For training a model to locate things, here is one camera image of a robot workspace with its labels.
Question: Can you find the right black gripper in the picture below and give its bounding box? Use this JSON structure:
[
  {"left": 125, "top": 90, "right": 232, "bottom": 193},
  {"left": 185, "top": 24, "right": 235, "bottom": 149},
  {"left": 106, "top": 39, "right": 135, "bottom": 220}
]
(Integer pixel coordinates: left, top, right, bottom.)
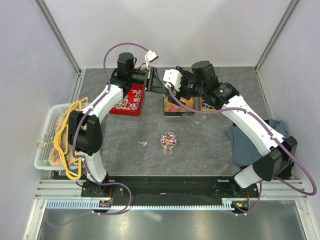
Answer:
[{"left": 167, "top": 65, "right": 206, "bottom": 108}]

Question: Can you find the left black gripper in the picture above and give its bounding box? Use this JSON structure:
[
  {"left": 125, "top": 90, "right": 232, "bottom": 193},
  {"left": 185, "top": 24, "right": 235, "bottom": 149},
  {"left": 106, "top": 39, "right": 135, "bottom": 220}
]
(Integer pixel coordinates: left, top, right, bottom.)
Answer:
[{"left": 129, "top": 67, "right": 170, "bottom": 96}]

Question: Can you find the red candy tray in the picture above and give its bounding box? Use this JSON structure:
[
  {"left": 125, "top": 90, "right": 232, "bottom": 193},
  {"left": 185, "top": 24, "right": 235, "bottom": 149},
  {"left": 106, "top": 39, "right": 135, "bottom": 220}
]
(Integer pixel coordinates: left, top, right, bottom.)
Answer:
[{"left": 109, "top": 84, "right": 145, "bottom": 117}]

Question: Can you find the clear glass jar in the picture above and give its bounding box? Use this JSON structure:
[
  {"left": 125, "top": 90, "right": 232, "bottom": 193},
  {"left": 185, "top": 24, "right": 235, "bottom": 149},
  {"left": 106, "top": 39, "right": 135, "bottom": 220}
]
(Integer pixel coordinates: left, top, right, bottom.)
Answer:
[{"left": 160, "top": 131, "right": 177, "bottom": 151}]

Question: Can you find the round wooden jar lid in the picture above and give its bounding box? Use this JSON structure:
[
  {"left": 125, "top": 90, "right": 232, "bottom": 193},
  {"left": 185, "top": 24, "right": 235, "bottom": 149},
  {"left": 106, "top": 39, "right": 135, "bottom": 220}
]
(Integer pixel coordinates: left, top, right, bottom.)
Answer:
[{"left": 163, "top": 82, "right": 172, "bottom": 96}]

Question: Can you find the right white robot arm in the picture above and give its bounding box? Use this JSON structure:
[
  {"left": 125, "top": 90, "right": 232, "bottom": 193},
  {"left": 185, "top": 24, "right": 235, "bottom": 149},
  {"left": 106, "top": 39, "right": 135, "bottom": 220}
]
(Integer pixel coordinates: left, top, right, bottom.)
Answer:
[{"left": 173, "top": 60, "right": 298, "bottom": 197}]

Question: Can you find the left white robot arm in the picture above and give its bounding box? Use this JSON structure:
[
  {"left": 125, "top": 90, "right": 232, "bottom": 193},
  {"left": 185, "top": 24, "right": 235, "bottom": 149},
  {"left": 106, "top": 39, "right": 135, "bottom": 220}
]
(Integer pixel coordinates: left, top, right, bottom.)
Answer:
[{"left": 68, "top": 50, "right": 168, "bottom": 197}]

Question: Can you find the gold lollipop tin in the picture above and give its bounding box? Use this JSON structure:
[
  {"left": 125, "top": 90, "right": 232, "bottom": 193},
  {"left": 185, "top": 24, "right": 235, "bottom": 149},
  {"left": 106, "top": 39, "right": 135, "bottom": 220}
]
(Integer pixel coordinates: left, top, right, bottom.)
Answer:
[{"left": 200, "top": 98, "right": 220, "bottom": 115}]

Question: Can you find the gold gummy tin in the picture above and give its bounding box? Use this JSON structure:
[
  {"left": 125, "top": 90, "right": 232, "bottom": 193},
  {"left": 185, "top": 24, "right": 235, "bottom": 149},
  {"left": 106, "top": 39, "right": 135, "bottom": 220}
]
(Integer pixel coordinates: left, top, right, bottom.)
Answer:
[{"left": 163, "top": 95, "right": 195, "bottom": 117}]

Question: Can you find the stray swirl lollipop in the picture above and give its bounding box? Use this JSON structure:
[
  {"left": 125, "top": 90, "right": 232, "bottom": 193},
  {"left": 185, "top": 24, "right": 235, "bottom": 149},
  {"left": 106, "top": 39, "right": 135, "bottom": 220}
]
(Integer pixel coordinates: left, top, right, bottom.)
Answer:
[{"left": 139, "top": 141, "right": 148, "bottom": 147}]

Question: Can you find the folded blue-grey cloth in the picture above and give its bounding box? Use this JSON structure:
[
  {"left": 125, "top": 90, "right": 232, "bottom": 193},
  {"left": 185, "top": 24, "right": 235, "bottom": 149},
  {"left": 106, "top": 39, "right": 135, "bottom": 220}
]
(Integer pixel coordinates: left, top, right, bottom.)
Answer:
[{"left": 226, "top": 119, "right": 290, "bottom": 169}]

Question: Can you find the yellow clothes hanger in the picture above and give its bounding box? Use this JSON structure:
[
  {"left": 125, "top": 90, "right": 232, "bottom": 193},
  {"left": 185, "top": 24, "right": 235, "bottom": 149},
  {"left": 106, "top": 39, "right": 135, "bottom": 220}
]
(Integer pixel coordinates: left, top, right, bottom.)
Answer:
[{"left": 53, "top": 97, "right": 88, "bottom": 181}]

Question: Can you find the patterned pink cloth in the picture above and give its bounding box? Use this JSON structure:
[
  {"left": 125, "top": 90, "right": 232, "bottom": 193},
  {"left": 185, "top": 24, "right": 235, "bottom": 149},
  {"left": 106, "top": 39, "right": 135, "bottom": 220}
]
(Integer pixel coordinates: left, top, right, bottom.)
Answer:
[{"left": 48, "top": 110, "right": 78, "bottom": 167}]

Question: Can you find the white plastic basket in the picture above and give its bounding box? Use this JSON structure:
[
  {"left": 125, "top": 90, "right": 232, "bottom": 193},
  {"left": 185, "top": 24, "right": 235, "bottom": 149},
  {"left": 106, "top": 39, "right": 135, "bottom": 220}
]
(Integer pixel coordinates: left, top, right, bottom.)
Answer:
[{"left": 33, "top": 103, "right": 85, "bottom": 171}]

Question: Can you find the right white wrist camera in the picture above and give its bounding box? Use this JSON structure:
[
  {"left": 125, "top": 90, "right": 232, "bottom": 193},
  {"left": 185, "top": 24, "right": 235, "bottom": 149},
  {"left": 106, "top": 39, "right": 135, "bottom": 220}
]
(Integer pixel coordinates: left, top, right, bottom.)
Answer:
[{"left": 163, "top": 69, "right": 183, "bottom": 92}]

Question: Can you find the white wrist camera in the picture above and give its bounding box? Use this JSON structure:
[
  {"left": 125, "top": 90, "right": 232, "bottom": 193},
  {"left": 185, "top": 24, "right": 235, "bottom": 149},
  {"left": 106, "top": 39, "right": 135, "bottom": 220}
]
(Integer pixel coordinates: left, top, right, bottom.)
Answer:
[
  {"left": 163, "top": 69, "right": 183, "bottom": 92},
  {"left": 144, "top": 50, "right": 159, "bottom": 69}
]

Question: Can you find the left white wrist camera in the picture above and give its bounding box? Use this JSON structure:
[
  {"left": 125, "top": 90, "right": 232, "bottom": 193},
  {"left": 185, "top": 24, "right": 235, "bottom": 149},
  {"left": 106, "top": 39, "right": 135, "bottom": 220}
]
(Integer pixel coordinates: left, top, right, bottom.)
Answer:
[{"left": 144, "top": 50, "right": 159, "bottom": 69}]

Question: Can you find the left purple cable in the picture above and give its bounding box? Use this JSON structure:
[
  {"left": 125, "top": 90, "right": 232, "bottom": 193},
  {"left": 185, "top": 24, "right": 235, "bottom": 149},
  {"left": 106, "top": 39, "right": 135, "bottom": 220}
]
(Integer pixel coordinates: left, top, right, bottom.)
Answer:
[{"left": 44, "top": 42, "right": 152, "bottom": 228}]

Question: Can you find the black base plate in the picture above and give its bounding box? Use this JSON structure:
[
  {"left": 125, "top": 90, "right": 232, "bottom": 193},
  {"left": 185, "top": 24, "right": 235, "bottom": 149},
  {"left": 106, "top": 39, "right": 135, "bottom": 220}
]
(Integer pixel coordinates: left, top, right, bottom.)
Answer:
[{"left": 81, "top": 176, "right": 259, "bottom": 206}]

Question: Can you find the grey slotted cable duct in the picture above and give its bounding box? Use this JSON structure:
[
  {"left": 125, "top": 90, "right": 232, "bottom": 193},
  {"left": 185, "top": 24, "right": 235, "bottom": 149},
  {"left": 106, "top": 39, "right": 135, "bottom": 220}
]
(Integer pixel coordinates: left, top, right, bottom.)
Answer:
[{"left": 46, "top": 199, "right": 235, "bottom": 211}]

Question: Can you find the aluminium frame rail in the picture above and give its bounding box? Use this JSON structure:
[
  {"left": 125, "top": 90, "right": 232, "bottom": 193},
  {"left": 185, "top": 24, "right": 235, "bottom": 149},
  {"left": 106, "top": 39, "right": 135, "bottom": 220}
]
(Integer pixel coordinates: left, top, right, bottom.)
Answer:
[{"left": 35, "top": 179, "right": 308, "bottom": 201}]

